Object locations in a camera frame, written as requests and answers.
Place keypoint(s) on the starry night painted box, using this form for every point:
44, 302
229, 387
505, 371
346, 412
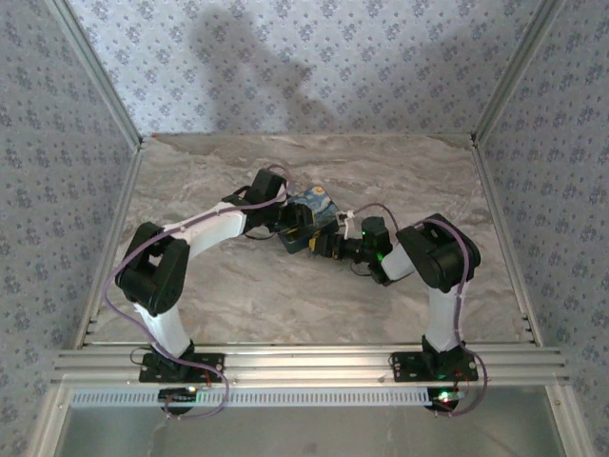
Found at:
311, 202

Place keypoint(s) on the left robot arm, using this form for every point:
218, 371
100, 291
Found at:
152, 266

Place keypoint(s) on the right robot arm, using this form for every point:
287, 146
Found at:
447, 257

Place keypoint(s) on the right controller board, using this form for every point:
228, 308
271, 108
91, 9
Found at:
447, 396

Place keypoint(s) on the controller board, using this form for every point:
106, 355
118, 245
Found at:
178, 394
447, 396

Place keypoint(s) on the left controller board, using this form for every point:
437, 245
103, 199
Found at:
178, 394

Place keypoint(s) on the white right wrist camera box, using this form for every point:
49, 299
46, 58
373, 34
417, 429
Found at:
346, 223

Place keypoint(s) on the aluminium mounting rail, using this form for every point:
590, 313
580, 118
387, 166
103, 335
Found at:
309, 364

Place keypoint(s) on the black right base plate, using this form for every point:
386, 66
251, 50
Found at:
409, 369

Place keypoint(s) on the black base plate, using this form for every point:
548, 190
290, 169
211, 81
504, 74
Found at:
409, 369
209, 369

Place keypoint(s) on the aluminium table side rail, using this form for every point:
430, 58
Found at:
116, 224
502, 224

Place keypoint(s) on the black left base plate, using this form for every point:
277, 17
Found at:
209, 369

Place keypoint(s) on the aluminium frame post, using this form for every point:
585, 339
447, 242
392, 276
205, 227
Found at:
100, 81
516, 71

